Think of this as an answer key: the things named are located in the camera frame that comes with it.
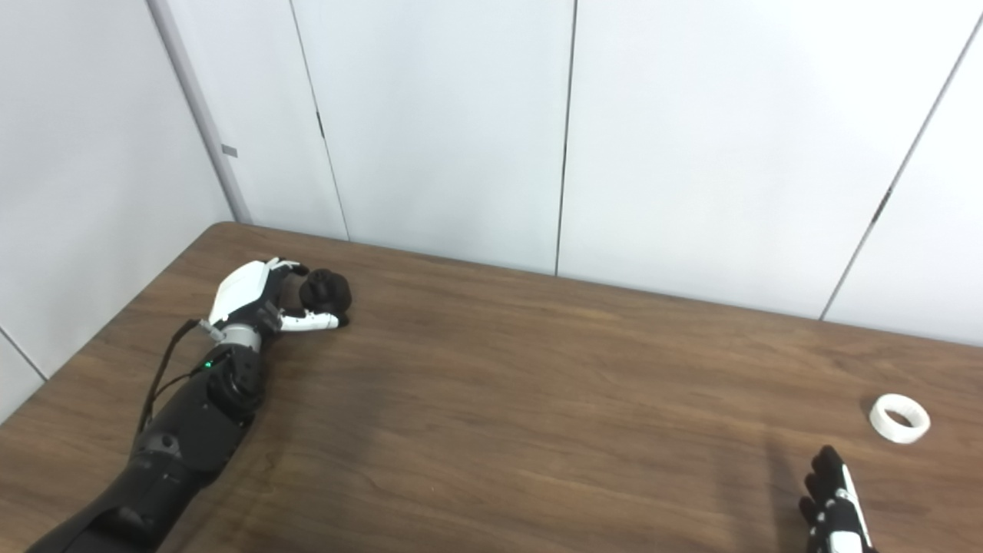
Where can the white and black right hand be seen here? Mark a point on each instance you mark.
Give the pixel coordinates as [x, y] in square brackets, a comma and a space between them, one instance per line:
[837, 522]

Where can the round black part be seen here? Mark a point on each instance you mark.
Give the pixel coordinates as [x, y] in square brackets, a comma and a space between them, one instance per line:
[326, 290]

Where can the grey wall post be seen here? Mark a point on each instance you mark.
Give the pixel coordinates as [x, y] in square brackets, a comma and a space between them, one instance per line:
[201, 123]

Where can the white and black left hand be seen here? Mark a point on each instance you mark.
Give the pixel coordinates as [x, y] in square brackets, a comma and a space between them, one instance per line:
[242, 290]

